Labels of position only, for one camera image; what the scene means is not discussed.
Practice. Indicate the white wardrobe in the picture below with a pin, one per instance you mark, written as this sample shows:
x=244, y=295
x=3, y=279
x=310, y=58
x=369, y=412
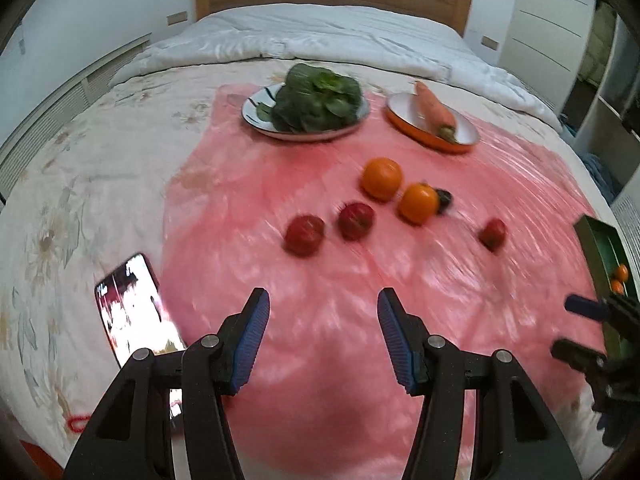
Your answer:
x=545, y=10

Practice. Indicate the orange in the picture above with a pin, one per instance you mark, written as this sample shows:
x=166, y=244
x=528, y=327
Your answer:
x=382, y=179
x=617, y=287
x=621, y=272
x=418, y=204

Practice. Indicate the red apple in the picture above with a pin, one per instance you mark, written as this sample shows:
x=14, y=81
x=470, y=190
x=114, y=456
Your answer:
x=492, y=233
x=304, y=234
x=356, y=220

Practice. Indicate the pink plastic sheet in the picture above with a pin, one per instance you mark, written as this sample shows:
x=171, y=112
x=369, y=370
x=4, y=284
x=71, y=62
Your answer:
x=325, y=285

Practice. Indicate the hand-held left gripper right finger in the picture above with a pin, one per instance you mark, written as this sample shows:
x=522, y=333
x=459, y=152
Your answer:
x=397, y=345

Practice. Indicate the smartphone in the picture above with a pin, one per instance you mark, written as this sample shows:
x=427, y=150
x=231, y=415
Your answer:
x=130, y=305

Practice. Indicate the dark plum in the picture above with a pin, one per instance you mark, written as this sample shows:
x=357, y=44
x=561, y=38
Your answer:
x=445, y=200

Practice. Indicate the green box tray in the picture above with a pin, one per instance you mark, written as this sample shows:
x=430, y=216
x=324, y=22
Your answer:
x=605, y=250

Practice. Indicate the white duvet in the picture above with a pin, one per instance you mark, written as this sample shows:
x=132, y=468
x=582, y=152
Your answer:
x=300, y=35

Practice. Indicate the blue towel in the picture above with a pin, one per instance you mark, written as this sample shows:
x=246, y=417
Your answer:
x=602, y=175

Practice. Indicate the orange rimmed plate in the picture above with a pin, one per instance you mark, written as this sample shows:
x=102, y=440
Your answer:
x=406, y=108

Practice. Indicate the wall socket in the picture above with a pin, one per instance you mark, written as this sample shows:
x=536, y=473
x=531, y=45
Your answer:
x=177, y=17
x=490, y=42

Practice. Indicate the green leafy vegetable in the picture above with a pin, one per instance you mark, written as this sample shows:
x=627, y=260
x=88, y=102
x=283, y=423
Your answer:
x=315, y=97

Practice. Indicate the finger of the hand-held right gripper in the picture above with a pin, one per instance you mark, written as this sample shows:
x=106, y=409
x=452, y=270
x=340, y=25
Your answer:
x=585, y=307
x=580, y=356

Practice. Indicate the carrot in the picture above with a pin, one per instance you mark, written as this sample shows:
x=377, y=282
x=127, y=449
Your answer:
x=432, y=107

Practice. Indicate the white radiator cover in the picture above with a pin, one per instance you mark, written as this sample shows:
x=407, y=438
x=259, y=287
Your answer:
x=60, y=100

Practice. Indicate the light puffy jacket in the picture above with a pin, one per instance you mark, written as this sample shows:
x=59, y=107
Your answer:
x=600, y=45

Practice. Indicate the white oval plate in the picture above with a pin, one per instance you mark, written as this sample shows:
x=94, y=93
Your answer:
x=257, y=105

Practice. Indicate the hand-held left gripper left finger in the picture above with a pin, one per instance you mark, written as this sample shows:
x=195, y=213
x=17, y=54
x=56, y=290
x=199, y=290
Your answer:
x=250, y=345

